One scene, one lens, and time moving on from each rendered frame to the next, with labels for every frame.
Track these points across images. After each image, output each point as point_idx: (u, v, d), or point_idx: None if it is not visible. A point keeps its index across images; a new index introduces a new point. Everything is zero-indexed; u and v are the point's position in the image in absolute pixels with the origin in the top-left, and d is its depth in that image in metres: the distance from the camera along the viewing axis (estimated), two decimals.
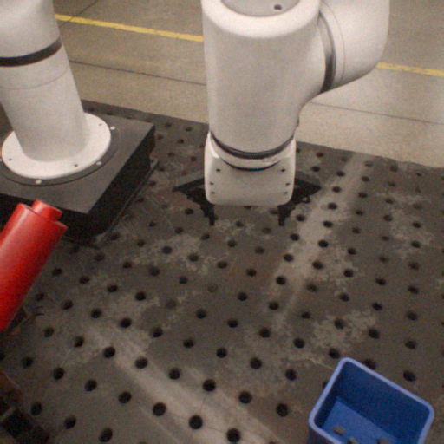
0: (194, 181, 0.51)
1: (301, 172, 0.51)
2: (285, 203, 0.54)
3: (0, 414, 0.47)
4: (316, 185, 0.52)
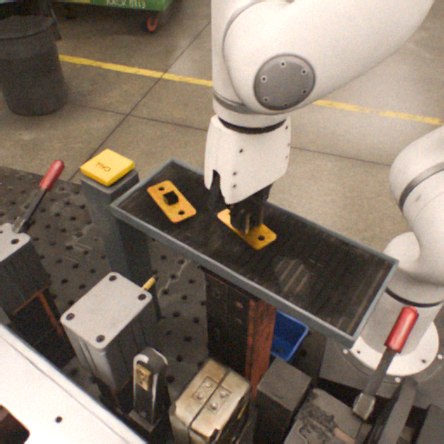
0: (219, 192, 0.51)
1: None
2: (267, 188, 0.56)
3: None
4: None
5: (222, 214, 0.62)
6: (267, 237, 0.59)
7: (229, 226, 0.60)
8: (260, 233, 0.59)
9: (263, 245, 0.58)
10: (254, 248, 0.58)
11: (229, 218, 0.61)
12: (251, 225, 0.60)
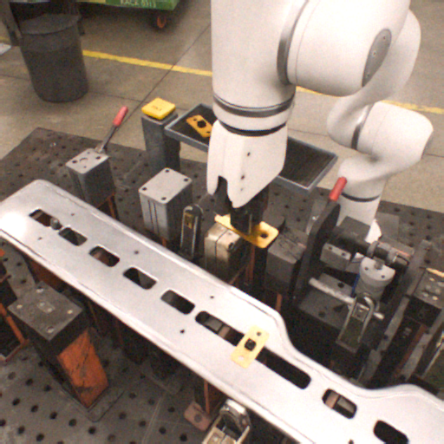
0: (226, 197, 0.51)
1: None
2: (266, 186, 0.56)
3: None
4: None
5: (219, 217, 0.62)
6: (270, 233, 0.59)
7: (230, 228, 0.60)
8: (262, 231, 0.60)
9: (268, 243, 0.58)
10: (260, 246, 0.58)
11: (227, 220, 0.61)
12: (252, 224, 0.60)
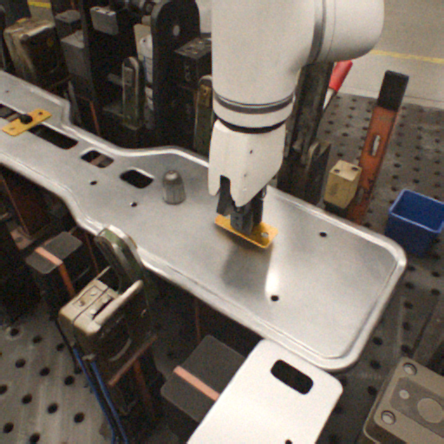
0: (229, 196, 0.51)
1: None
2: (265, 185, 0.57)
3: None
4: None
5: (218, 218, 0.61)
6: (270, 232, 0.60)
7: (230, 229, 0.60)
8: (263, 230, 0.60)
9: (270, 242, 0.58)
10: (262, 245, 0.58)
11: (227, 222, 0.61)
12: (252, 224, 0.60)
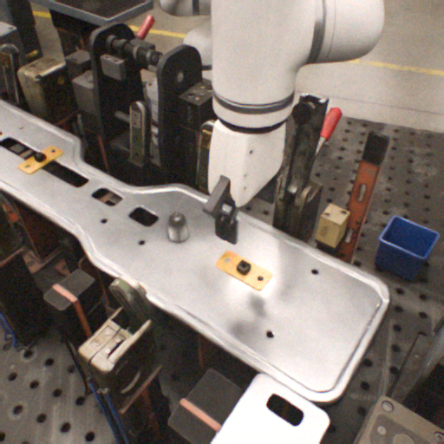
0: (223, 193, 0.49)
1: None
2: (276, 170, 0.57)
3: None
4: (285, 138, 0.58)
5: (218, 263, 0.68)
6: (265, 276, 0.66)
7: (229, 273, 0.67)
8: (258, 274, 0.67)
9: (264, 285, 0.65)
10: (257, 289, 0.65)
11: (226, 265, 0.68)
12: (249, 268, 0.67)
